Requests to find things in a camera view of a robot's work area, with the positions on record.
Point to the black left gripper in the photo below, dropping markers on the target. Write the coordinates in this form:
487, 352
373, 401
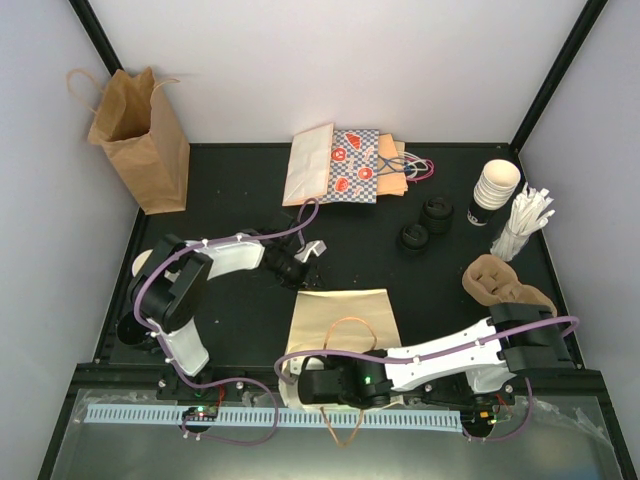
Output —
299, 282

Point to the cream paper bag with handles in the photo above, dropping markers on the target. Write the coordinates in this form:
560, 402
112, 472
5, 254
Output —
349, 320

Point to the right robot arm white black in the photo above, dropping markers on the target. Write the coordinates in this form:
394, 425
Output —
514, 340

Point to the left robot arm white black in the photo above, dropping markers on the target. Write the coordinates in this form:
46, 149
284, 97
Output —
170, 281

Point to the white flat paper bag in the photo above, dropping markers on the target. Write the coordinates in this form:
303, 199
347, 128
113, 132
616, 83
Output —
309, 165

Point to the blue checkered paper bag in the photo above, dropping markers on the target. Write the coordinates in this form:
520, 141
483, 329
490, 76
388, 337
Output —
353, 172

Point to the brown flat paper bag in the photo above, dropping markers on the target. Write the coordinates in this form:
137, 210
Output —
391, 179

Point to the tall black lid stack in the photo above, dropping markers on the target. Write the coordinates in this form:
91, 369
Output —
436, 215

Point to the left stack of paper cups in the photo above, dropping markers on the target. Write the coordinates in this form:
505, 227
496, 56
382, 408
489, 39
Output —
139, 262

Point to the small circuit board with LEDs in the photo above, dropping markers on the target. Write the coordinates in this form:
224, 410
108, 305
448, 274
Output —
200, 413

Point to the standing brown paper bag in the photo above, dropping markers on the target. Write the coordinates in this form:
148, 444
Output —
138, 130

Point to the stack of white paper cups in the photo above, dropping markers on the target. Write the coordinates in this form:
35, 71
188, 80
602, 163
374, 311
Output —
495, 186

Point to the glass of wrapped stirrers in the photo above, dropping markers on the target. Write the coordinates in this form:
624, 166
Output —
530, 213

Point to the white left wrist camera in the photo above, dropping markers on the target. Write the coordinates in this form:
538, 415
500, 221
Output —
312, 249

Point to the light blue slotted cable duct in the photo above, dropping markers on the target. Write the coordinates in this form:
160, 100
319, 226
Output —
427, 420

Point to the black left frame post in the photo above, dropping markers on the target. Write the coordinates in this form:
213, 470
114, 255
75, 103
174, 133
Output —
97, 35

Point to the black frame post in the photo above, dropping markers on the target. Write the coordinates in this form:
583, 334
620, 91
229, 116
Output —
578, 34
97, 35

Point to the black right frame post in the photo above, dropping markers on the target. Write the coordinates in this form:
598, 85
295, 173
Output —
578, 34

